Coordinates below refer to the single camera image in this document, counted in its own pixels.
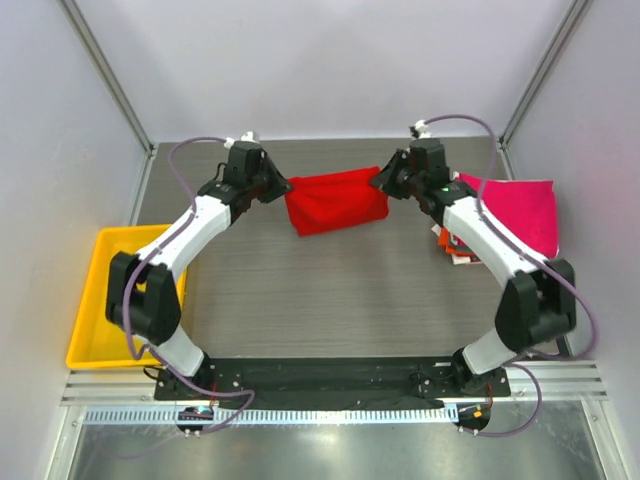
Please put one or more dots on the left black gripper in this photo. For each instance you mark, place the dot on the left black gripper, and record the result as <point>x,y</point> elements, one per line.
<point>280,187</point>

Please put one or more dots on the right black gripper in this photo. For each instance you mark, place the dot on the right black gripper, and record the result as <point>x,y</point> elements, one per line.
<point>389,175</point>

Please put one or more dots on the red t shirt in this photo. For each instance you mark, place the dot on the red t shirt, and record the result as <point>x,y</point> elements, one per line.
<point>325,203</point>

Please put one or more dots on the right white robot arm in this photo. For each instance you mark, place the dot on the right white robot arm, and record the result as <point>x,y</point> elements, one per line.
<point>537,303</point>

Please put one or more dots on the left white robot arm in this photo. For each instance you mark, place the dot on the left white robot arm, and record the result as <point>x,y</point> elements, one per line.
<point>142,298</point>

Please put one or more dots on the folded white t shirt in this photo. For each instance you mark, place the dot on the folded white t shirt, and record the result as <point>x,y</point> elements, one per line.
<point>442,234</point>

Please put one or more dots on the folded orange t shirt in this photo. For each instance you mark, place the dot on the folded orange t shirt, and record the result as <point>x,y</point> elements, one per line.
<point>457,247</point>

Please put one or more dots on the folded pink t shirt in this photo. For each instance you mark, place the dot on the folded pink t shirt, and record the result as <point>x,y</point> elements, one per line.
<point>528,209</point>

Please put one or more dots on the yellow plastic bin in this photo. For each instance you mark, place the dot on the yellow plastic bin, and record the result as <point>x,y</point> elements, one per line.
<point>95,342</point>

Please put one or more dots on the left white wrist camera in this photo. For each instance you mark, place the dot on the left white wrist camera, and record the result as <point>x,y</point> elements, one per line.
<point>248,137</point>

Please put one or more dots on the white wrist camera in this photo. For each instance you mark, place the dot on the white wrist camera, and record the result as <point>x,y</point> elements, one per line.
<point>248,137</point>
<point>420,130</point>

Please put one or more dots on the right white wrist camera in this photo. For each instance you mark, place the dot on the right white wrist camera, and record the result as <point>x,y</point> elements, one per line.
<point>420,130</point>

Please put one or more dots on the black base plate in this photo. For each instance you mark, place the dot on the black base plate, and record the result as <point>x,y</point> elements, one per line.
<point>290,383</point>

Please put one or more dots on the slotted white cable duct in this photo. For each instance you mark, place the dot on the slotted white cable duct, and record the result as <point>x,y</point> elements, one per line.
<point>197,416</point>

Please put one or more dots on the right aluminium frame post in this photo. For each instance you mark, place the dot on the right aluminium frame post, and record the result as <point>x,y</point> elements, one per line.
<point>552,54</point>

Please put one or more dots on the aluminium frame post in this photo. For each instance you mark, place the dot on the aluminium frame post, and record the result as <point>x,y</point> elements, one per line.
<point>552,54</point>
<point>100,62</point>

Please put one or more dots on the left aluminium frame post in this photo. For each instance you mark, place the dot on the left aluminium frame post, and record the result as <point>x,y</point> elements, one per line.
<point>100,62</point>

